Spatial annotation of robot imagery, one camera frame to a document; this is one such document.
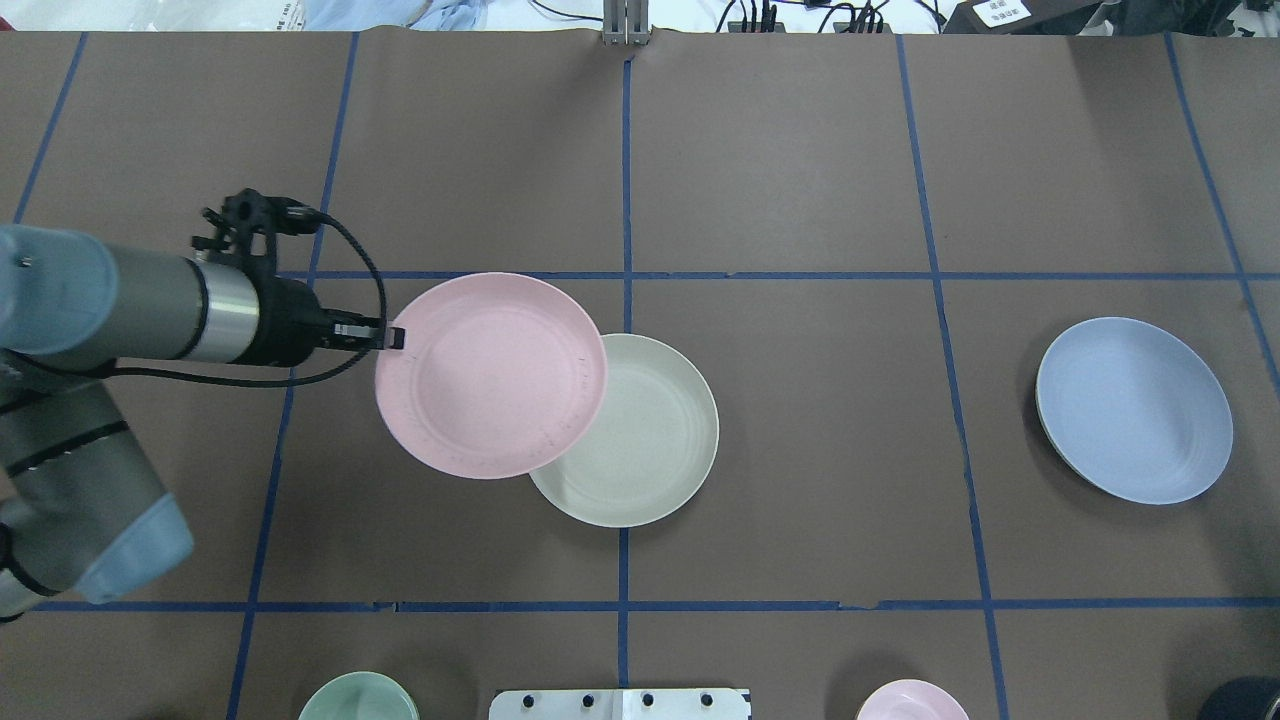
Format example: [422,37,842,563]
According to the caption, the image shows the beige plate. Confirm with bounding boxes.
[530,333,721,529]

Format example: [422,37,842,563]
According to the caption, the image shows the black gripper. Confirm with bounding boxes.
[256,278,406,368]

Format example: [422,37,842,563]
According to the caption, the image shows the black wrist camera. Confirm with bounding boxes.
[189,188,323,275]

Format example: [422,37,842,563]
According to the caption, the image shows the small pink bowl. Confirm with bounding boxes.
[855,679,969,719]

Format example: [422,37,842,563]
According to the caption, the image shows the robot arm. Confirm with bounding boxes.
[3,224,406,623]

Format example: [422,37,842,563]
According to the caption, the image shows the light blue cloth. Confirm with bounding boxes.
[302,1,489,32]

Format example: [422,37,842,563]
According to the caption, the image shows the green bowl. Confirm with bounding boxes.
[298,671,421,720]

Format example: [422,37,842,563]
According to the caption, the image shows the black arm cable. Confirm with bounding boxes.
[100,208,389,389]

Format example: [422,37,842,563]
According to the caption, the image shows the black box with label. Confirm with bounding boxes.
[941,1,1115,36]

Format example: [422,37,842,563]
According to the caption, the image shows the grey metal camera post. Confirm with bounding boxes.
[602,0,652,46]

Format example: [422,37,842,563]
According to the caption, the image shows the pink plate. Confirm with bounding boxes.
[374,272,609,480]

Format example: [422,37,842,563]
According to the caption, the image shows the black cables bundle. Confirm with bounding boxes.
[529,0,947,36]

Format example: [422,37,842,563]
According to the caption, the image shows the dark object bottom right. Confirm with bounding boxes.
[1196,676,1279,720]

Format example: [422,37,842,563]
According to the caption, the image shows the blue plate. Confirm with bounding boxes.
[1034,316,1235,506]

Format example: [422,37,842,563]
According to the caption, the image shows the white metal base plate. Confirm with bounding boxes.
[488,688,753,719]

